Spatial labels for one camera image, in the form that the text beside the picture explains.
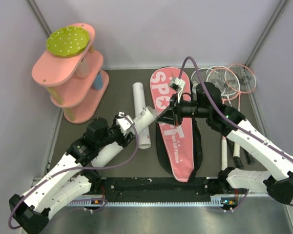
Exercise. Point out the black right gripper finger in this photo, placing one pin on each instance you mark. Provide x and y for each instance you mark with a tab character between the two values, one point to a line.
168	111
164	119

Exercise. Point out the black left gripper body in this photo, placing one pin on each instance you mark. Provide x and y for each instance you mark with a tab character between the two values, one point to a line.
115	134

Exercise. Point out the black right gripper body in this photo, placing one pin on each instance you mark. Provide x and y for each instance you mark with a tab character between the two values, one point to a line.
182	108

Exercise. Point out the white shuttlecock tube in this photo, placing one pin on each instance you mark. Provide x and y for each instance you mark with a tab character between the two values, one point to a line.
144	119
139	105

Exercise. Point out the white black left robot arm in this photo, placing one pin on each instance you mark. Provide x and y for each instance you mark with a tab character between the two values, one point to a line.
75	174

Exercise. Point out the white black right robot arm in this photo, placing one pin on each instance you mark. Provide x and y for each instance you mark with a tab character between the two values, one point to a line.
276	180

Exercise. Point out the pink white badminton racket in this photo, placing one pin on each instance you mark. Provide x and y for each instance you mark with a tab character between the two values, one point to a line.
217	77

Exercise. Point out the white shuttlecock tube on table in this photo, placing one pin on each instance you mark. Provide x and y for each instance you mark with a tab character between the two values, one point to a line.
139	105

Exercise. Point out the pink sport racket bag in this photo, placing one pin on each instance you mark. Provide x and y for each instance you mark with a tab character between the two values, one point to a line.
179	149

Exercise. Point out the blue cup on shelf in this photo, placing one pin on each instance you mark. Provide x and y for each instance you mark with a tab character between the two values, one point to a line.
98	82

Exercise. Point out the pink three-tier wooden shelf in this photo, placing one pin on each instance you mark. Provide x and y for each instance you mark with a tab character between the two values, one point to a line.
73	95

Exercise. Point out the beige cup on shelf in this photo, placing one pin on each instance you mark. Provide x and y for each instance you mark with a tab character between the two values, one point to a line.
82	70

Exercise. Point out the green polka dot plate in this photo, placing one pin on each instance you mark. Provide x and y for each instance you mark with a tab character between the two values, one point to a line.
67	42

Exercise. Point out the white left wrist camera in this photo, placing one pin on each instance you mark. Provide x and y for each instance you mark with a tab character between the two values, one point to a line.
125	122

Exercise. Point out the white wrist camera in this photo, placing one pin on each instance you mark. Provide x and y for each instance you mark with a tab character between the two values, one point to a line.
125	122
177	84

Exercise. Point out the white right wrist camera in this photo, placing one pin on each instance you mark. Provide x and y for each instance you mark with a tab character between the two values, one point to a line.
177	84

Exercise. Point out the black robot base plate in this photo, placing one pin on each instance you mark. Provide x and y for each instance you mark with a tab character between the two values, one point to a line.
160	189

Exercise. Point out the grey slotted cable duct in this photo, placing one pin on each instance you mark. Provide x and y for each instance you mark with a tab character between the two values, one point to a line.
214	201

